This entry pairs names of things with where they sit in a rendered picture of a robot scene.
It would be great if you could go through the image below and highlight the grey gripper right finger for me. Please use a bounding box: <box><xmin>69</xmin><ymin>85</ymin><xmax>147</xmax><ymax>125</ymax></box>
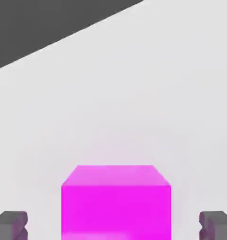
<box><xmin>199</xmin><ymin>210</ymin><xmax>227</xmax><ymax>240</ymax></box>

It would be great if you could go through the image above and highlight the small magenta cube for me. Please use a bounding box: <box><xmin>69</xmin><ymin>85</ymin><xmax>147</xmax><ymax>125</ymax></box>
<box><xmin>61</xmin><ymin>164</ymin><xmax>172</xmax><ymax>240</ymax></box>

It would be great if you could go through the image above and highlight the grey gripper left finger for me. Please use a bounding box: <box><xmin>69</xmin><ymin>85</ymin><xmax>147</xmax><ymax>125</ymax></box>
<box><xmin>0</xmin><ymin>210</ymin><xmax>29</xmax><ymax>240</ymax></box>

